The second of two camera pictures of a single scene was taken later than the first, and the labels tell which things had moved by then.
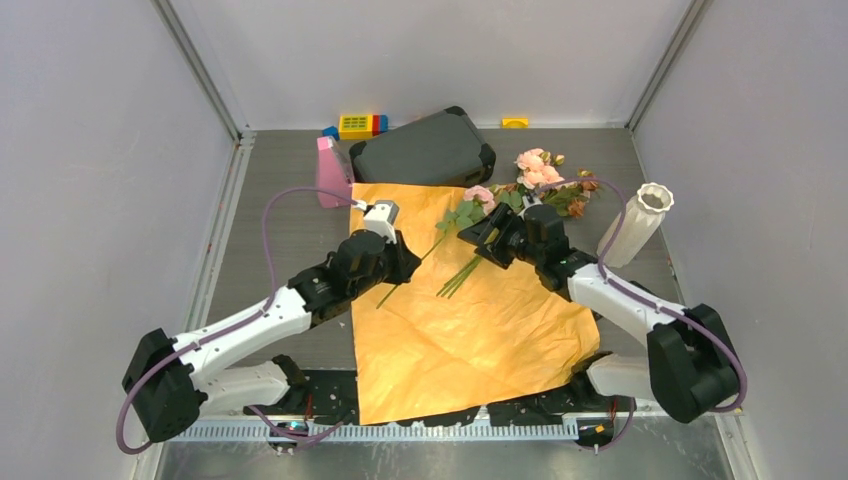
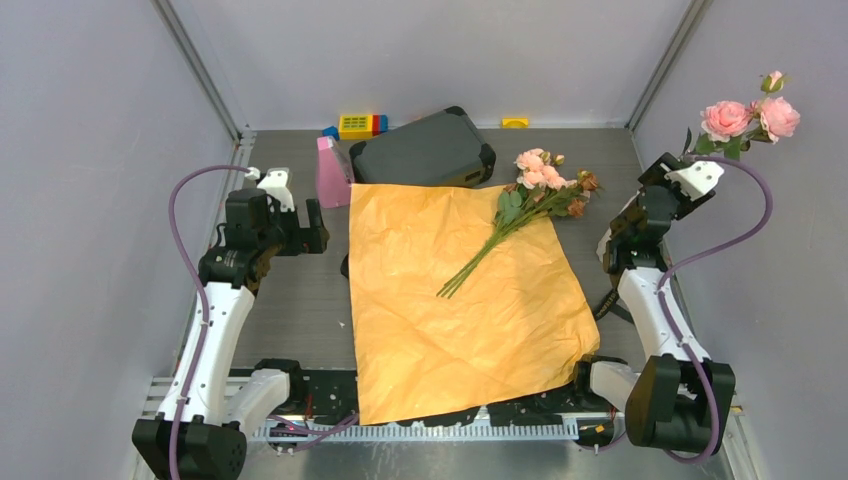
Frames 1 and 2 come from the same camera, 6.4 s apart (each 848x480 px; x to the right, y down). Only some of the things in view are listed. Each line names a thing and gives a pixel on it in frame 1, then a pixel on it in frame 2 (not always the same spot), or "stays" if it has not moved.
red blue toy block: x=380 y=124 stays
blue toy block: x=331 y=131 stays
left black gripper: x=404 y=261 → x=319 y=235
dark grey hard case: x=442 y=149 stays
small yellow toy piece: x=515 y=123 stays
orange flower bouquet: x=465 y=335 stays
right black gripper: x=500 y=217 → x=655 y=176
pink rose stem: x=478 y=202 → x=733 y=127
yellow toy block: x=356 y=127 stays
